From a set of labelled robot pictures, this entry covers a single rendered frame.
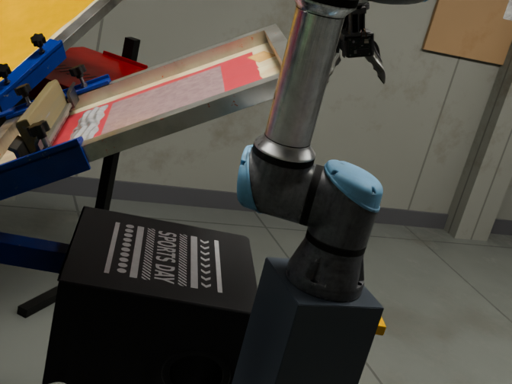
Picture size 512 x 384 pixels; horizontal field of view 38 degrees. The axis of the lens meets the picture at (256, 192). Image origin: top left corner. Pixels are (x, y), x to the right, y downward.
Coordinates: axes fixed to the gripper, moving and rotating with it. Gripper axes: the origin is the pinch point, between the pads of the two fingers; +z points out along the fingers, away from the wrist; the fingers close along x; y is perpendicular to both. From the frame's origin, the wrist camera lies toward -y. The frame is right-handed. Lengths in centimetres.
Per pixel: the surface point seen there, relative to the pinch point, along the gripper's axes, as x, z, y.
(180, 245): -46, 42, -7
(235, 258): -32, 47, -5
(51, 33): -85, -7, -74
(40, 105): -74, -3, 5
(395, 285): 66, 176, -207
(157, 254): -52, 40, 1
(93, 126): -63, 4, 2
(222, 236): -35, 46, -18
